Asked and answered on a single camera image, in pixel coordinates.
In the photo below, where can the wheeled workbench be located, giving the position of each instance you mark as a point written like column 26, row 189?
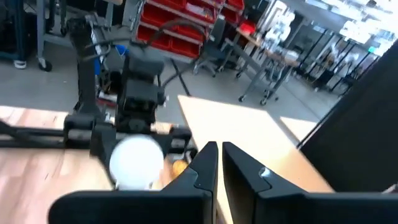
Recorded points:
column 264, row 51

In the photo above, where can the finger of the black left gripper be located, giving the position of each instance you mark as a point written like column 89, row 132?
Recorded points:
column 168, row 143
column 101, row 143

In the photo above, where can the beige desk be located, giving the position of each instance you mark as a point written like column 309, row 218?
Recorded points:
column 242, row 130
column 298, row 127

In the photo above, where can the office chair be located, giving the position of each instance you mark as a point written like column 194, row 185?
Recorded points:
column 214, row 46

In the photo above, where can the white lightbulb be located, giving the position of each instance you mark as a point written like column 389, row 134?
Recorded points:
column 136, row 161

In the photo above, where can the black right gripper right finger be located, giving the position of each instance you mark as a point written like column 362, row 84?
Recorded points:
column 245, row 193

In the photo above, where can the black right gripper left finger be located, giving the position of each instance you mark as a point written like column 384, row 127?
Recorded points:
column 199, row 186

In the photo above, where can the red bin shelf rack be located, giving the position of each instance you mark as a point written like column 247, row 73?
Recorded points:
column 161, row 34

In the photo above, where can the grey wheeled cart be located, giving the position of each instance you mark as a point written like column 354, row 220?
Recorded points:
column 40, row 31

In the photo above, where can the red black case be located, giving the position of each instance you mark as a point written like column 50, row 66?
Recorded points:
column 107, row 100

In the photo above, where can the black aluminium table frame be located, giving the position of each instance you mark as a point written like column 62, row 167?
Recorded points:
column 31, row 138

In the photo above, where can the black divider panel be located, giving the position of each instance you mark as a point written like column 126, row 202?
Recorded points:
column 357, row 130

